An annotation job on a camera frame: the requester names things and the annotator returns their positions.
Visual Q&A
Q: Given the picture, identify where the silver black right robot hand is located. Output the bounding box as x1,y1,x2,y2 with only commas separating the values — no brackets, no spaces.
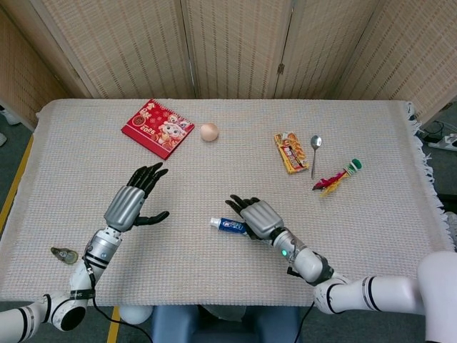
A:
225,194,286,241

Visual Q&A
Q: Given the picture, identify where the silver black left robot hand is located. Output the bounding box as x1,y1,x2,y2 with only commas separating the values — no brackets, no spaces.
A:
104,162,171,232

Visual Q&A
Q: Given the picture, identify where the blue white toothpaste tube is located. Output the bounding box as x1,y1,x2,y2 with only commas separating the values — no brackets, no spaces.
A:
209,217,249,237

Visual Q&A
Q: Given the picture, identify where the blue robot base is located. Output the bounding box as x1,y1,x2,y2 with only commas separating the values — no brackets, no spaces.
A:
151,305,303,343

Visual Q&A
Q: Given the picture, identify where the yellow snack box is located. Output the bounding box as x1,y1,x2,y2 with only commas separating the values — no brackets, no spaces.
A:
273,131,310,175

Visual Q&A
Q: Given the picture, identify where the small translucent greenish object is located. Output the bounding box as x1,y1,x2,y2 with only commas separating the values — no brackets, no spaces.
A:
50,246,79,266

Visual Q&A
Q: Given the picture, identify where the beige woven tablecloth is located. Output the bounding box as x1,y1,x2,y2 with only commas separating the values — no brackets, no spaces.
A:
0,98,453,308

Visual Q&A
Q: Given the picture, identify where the red yellow feather shuttlecock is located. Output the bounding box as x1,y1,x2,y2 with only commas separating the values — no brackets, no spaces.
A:
312,158,363,198

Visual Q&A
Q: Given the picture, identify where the red 2026 desk calendar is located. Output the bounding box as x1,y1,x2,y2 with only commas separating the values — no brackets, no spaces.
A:
121,98,196,161

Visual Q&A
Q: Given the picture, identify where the metal spoon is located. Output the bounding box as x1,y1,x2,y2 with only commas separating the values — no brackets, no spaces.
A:
310,134,323,180

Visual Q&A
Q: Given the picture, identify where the beige egg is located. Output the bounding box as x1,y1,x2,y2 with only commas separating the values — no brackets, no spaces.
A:
199,122,219,142

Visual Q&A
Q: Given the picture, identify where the white round base part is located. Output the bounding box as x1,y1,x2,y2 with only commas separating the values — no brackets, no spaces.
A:
119,306,154,325

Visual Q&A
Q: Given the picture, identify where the woven folding screen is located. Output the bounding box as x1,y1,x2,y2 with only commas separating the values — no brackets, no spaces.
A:
0,0,457,126

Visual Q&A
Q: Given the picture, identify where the white power strip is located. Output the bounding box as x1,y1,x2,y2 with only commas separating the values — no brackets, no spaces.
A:
428,134,457,151

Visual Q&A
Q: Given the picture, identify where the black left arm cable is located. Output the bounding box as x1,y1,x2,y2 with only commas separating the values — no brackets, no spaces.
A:
84,257,153,343

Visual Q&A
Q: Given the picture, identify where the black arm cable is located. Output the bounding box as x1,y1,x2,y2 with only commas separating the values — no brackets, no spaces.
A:
84,257,153,343
292,302,316,343

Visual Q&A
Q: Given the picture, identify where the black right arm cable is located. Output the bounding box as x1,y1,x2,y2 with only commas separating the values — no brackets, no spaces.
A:
292,302,316,343

